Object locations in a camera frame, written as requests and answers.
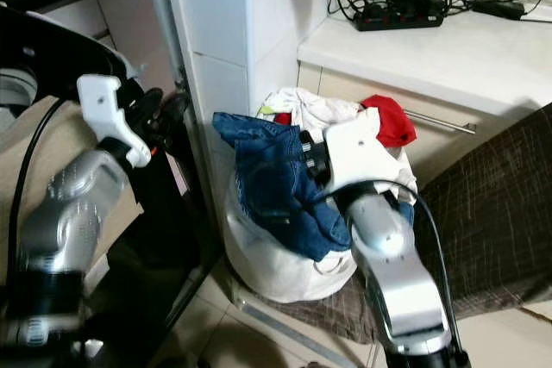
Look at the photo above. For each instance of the red garment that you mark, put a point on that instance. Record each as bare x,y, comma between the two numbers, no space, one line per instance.
390,118

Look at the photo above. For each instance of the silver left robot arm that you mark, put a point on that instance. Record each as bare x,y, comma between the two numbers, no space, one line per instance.
69,213

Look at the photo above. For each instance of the blue denim jeans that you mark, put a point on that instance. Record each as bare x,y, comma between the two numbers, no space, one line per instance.
276,187

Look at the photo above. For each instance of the white laundry bag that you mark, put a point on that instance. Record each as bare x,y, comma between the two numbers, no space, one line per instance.
267,269

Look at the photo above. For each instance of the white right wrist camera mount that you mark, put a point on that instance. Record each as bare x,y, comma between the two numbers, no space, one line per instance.
360,148

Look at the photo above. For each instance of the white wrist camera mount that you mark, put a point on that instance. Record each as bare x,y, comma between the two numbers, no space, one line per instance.
105,108
360,148

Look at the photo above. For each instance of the black power adapter brick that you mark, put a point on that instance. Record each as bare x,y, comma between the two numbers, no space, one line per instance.
498,9

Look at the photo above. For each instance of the white cabinet with counter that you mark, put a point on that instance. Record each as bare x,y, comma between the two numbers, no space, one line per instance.
423,58

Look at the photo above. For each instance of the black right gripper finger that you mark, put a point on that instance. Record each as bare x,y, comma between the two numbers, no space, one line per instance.
307,138

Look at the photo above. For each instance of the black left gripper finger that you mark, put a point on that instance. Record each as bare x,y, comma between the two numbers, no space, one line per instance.
174,106
157,131

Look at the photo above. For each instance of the black top-load washing machine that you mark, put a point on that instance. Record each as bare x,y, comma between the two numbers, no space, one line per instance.
52,49

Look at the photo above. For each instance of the white garment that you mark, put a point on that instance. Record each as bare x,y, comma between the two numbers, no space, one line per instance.
310,108

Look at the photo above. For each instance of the black power strip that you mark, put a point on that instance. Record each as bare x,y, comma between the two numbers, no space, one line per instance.
397,16

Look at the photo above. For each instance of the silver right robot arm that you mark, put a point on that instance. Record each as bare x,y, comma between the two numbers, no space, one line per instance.
392,252

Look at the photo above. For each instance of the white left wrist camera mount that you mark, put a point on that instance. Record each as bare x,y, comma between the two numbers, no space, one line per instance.
105,108

